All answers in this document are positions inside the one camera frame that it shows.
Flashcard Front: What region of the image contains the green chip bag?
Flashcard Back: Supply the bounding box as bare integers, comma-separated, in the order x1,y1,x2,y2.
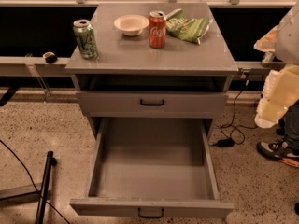
166,8,213,45

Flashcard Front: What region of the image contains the small black round object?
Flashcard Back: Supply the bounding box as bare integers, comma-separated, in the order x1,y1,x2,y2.
43,52,58,63

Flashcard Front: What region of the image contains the black power cable with adapter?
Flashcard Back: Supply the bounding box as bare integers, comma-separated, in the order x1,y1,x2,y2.
212,77,259,148

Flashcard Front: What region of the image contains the green soda can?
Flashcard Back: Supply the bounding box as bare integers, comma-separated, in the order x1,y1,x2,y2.
73,19,98,59

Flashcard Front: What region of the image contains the white bowl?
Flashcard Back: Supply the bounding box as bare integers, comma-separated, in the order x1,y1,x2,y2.
114,15,149,36

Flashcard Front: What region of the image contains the red coke can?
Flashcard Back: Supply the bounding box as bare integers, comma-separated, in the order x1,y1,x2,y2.
149,11,166,49

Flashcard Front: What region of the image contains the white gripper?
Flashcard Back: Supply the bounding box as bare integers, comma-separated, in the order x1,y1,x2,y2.
253,26,299,128

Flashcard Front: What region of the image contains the grey drawer cabinet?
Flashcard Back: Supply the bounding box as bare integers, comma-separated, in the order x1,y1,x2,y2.
66,2,237,134

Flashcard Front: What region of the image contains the open grey middle drawer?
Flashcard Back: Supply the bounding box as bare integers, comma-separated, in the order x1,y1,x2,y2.
70,118,234,218

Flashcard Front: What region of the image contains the closed grey top drawer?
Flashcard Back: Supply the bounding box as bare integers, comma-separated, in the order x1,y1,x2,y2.
77,91,228,119

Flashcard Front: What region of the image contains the grey sneaker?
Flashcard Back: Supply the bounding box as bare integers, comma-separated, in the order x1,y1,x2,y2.
256,140,299,168

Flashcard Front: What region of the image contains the clear plastic bottle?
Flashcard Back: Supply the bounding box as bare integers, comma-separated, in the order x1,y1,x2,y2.
261,51,275,67

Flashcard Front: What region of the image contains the black floor cable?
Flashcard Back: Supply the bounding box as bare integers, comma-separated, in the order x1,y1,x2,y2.
0,139,71,224

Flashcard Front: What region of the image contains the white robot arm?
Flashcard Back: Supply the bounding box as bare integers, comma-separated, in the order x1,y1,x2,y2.
254,2,299,128

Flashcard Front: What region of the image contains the black metal stand leg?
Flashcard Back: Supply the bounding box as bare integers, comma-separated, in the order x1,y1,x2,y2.
0,150,58,224

